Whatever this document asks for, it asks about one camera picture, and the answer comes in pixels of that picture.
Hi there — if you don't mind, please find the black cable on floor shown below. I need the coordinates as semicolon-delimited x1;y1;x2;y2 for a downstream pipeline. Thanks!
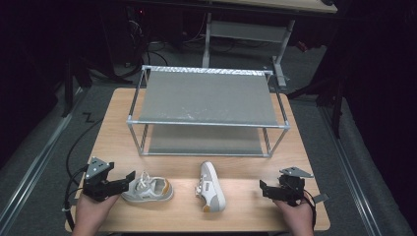
65;118;104;185

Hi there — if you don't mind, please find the white shoe with orange heel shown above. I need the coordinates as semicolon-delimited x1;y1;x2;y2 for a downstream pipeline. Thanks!
120;170;175;204
195;160;227;213

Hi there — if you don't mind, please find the black stand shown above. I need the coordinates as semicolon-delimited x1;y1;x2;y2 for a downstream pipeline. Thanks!
60;55;92;118
288;75;345;139

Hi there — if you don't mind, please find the left hand-held gripper black cable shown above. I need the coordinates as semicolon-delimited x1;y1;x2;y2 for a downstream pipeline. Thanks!
62;165;89;230

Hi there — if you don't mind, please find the right hand-held gripper black cable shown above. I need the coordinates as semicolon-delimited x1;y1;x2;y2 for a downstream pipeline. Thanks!
303;193;318;230

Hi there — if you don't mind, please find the person's left hand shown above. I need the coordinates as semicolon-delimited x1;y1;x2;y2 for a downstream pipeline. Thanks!
72;193;121;236

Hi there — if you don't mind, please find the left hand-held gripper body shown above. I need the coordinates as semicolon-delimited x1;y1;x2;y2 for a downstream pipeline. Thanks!
82;156;115;202

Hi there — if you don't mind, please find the grey tape piece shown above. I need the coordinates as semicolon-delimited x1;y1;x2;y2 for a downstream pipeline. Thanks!
311;193;330;205

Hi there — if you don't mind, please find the metal floor rail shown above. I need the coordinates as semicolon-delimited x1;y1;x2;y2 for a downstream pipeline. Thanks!
319;104;383;236
0;88;85;230

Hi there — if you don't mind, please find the hand-held gripper black cable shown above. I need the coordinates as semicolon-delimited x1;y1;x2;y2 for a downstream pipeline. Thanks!
303;193;318;230
62;165;89;230

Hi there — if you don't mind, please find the grey two-tier shoe rack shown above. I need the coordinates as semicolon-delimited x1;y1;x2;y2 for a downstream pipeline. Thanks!
126;64;292;159

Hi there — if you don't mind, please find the person's right hand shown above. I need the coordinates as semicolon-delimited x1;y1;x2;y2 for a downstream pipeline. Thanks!
273;196;316;236

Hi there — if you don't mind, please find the white-framed background desk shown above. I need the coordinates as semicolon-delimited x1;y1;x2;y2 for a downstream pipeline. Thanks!
201;0;338;88

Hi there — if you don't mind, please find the black background cable bundle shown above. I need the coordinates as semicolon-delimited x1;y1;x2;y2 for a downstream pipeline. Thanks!
126;8;170;72

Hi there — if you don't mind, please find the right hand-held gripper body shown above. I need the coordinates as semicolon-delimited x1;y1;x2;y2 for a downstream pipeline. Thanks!
277;166;315;207

